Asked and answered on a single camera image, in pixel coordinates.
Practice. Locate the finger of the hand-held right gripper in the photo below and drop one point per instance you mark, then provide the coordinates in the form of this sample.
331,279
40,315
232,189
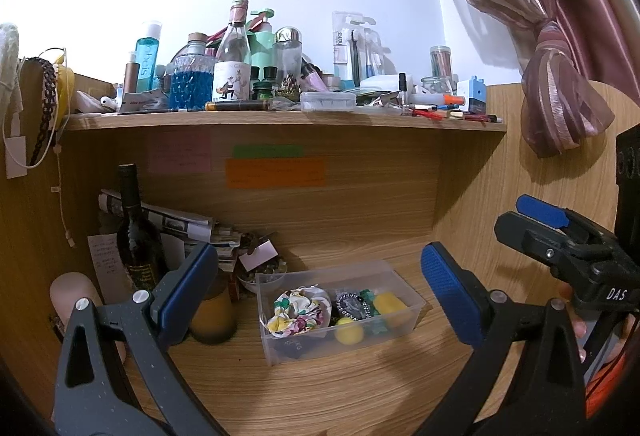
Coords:
530,236
542,210

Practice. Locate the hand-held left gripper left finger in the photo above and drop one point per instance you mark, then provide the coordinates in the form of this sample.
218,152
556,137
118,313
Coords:
182,301

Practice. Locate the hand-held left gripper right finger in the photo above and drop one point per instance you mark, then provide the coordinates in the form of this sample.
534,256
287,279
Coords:
450,301

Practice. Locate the yellow sponge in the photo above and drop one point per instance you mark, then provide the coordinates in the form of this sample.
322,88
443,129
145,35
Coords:
390,306

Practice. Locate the yellow ball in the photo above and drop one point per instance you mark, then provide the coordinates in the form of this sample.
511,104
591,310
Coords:
350,333

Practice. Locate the floral scrunchie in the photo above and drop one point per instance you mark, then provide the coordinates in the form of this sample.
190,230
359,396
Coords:
300,311

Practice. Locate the black patterned pouch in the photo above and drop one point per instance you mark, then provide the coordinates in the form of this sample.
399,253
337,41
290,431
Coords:
295,351

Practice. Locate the clear plastic storage box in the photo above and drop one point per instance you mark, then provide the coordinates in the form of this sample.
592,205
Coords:
320,356

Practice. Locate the person's right hand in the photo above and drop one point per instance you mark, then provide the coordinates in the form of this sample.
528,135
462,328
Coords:
580,331

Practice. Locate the amber bottle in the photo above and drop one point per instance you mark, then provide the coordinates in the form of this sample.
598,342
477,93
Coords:
215,316

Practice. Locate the stack of papers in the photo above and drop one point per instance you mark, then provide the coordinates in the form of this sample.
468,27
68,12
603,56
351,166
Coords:
227,241

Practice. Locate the rolled newspaper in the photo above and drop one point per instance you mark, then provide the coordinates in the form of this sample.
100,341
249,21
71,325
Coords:
175,221

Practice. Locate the dark wine bottle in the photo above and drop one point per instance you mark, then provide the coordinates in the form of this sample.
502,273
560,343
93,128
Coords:
135,236

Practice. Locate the white paper note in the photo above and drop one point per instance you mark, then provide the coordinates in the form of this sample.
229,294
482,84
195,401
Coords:
105,266

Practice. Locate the pale card tag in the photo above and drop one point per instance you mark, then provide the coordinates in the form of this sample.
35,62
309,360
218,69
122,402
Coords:
257,256

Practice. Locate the small bowl of trinkets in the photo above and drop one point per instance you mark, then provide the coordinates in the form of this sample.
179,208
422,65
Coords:
270,273

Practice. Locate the pale pink cylinder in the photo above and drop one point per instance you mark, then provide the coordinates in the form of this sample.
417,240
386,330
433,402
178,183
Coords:
70,291

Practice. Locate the blue pencil sharpener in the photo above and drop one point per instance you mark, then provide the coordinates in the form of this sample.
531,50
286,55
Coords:
474,96

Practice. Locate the pink sticky note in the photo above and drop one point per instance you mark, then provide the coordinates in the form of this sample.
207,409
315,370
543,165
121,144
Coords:
179,153

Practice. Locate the red pen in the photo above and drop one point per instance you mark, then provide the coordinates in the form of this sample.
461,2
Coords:
427,113

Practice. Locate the white marker orange cap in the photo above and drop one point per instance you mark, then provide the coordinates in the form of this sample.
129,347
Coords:
435,99

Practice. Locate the orange sticky note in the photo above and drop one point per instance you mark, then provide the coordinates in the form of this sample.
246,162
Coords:
275,172

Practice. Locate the glass jar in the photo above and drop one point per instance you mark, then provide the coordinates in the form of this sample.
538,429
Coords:
436,88

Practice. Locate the pink striped curtain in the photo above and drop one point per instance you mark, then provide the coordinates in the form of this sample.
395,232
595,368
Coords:
550,40

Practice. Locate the green sticky note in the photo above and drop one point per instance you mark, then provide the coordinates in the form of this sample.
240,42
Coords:
267,150

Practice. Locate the clear cylinder of sticks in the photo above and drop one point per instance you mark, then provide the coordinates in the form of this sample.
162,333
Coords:
441,65

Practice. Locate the glass dropper vial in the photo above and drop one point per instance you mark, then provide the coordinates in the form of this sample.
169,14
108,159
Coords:
401,90

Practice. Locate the brown pen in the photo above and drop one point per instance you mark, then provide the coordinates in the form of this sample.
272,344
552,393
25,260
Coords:
235,105

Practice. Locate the white box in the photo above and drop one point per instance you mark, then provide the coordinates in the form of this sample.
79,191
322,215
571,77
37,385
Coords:
385,83

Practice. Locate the wooden shelf board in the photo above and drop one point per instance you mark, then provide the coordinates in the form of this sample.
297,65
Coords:
280,121

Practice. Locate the blue faceted glass bottle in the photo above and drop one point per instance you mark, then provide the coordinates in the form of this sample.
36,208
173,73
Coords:
192,88

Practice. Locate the white hanging tag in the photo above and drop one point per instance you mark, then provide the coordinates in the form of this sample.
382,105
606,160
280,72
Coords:
16,158

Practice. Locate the clear glass bottle illustrated label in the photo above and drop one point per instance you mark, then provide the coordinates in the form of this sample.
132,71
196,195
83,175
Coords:
232,75

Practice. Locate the rose gold tube bottle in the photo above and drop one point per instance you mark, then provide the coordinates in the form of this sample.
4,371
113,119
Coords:
130,75

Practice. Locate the dark green ink bottle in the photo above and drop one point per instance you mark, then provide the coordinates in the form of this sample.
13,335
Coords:
270,83

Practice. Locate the clear flat plastic case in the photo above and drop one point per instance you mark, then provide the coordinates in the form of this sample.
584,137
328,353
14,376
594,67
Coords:
327,100

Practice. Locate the tall teal liquid bottle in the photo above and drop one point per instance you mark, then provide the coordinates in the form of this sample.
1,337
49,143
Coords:
146,60

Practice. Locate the yellow headband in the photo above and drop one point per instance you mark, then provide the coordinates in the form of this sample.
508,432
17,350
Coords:
66,85

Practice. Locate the clear blister package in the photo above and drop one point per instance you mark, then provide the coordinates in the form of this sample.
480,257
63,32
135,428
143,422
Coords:
350,45

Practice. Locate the black studded headband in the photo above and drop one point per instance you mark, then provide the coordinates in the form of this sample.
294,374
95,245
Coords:
49,85

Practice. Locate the pink lip gloss tube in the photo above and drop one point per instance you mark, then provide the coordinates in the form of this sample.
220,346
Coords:
312,75

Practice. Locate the frosted bottle silver cap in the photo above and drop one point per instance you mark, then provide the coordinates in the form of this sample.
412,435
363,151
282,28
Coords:
287,60

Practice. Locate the mint green pump bottle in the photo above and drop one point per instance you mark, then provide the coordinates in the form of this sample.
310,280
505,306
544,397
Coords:
262,50

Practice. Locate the white fluffy headband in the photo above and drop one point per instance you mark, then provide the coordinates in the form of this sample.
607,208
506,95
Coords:
9,60

